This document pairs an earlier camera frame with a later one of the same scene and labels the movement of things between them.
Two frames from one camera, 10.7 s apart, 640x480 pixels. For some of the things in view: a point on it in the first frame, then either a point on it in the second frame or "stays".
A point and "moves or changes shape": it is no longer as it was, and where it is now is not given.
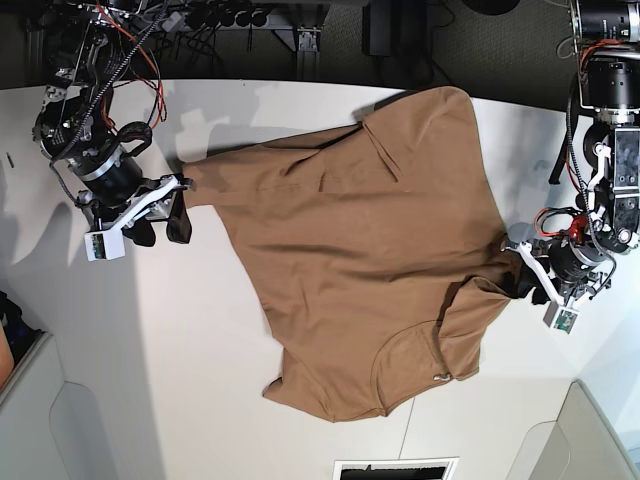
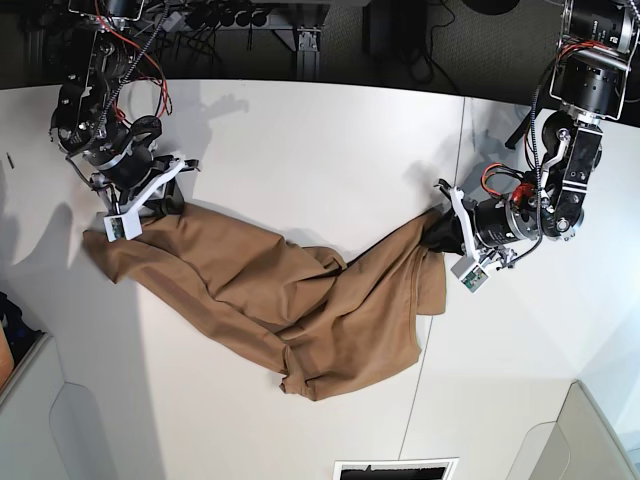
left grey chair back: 50,427 stays
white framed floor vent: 431,468 stays
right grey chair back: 579,444 stays
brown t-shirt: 375,253 moves or changes shape
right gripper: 582,295 -> 491,227
